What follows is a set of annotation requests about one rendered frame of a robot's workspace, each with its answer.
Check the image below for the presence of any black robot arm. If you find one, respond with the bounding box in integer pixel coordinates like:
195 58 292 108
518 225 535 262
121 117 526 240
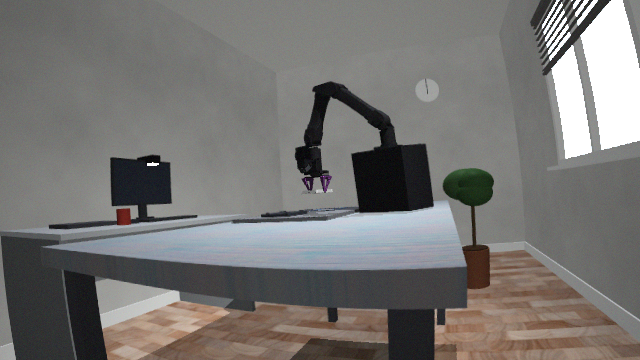
295 82 397 174

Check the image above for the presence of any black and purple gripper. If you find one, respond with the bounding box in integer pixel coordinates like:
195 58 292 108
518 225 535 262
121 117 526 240
302 161 332 192

